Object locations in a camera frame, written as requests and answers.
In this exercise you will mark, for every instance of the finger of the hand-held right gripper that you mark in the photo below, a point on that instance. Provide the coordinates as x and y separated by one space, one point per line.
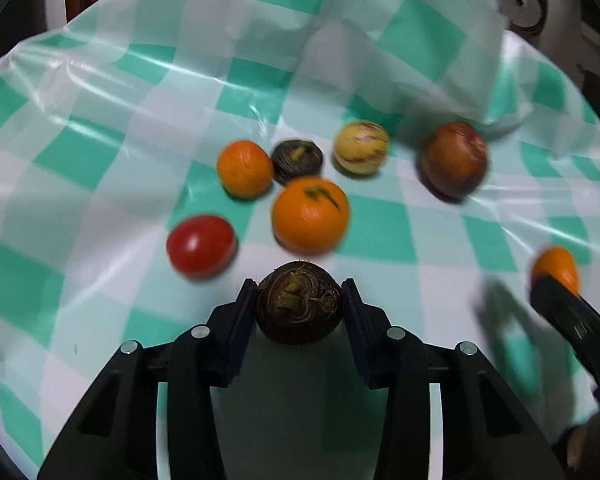
567 317

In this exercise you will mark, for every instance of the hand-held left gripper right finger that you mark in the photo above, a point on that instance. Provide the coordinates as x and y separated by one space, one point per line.
354 316

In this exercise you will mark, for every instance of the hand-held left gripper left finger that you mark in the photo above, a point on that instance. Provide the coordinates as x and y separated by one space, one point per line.
246 316

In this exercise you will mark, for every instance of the large dark purple mangosteen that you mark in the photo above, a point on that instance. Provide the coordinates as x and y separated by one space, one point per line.
300 305

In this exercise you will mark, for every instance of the red tomato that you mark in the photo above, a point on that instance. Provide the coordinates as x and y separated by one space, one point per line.
201 246

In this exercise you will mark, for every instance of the large orange with dark mark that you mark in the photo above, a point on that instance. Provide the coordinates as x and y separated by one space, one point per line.
310 216

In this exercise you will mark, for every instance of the small orange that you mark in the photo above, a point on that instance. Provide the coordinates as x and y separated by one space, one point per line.
245 168

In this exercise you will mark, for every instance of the small dark purple mangosteen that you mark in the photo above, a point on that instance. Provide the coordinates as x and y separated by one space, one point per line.
297 161

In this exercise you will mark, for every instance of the striped yellow pepino melon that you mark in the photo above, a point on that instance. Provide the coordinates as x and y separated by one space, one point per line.
361 147

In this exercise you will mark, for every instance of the red-brown onion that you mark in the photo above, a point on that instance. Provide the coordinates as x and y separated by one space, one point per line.
453 159

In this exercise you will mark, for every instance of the green white checked tablecloth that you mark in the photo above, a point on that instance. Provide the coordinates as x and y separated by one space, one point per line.
130 160

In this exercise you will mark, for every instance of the grey round fixture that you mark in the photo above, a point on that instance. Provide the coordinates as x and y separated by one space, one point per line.
521 6

